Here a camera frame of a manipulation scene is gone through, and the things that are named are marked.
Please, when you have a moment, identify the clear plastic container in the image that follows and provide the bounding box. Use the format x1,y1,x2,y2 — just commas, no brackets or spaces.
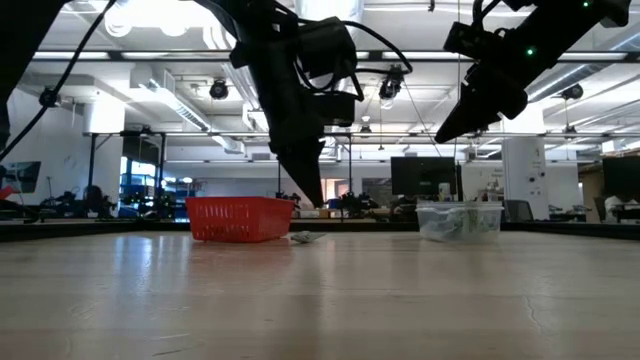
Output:
415,200,505,243

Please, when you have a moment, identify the dark office chair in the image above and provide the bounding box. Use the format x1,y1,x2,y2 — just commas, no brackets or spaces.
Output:
503,199,535,223

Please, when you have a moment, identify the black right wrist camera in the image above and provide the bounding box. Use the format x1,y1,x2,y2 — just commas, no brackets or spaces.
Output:
442,20,507,62

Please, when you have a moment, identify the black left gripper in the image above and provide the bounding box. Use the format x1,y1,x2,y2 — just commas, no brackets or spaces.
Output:
229,14,359,209

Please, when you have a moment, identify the black computer monitor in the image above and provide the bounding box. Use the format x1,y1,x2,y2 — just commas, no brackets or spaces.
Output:
601,155,640,197
390,155,464,197

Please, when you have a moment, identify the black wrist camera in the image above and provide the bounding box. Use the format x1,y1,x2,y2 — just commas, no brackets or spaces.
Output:
313,91,358,128
442,20,507,62

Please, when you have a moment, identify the green stevia packet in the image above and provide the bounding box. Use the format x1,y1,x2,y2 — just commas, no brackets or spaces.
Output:
452,209,501,240
290,230,327,245
420,208,459,241

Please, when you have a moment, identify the person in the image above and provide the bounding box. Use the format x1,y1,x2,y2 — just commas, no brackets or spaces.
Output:
603,193,640,224
83,184,110,219

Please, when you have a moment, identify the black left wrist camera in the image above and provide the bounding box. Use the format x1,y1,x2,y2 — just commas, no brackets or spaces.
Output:
313,91,358,128

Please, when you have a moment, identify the black overhead camera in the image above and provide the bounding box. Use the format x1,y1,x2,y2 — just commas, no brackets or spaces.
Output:
378,63,406,101

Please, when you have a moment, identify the dark wall screen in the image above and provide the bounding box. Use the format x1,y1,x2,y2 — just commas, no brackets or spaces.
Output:
0,160,43,196

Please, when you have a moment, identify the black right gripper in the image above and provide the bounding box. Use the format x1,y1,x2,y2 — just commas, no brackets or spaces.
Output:
433,46,550,146

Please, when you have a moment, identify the red plastic slotted basket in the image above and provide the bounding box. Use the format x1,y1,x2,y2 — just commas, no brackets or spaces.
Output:
184,195,296,244

